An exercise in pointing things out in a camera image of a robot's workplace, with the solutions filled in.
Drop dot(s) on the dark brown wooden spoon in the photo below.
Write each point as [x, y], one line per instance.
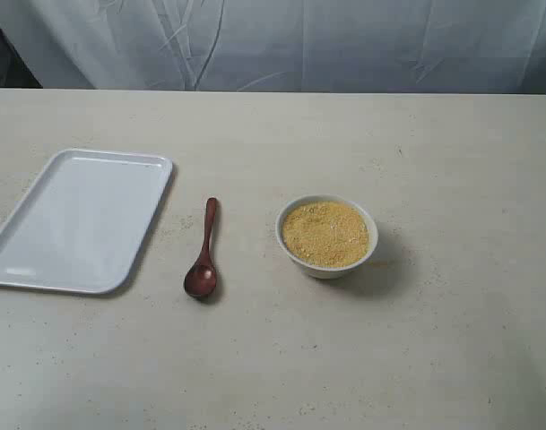
[201, 280]

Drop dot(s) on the yellow-brown powder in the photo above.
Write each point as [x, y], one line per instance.
[326, 234]

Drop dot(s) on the white ceramic bowl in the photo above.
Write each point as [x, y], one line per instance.
[324, 273]

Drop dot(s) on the white backdrop cloth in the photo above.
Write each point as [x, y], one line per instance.
[295, 46]

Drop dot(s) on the white rectangular plastic tray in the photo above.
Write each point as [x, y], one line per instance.
[80, 226]

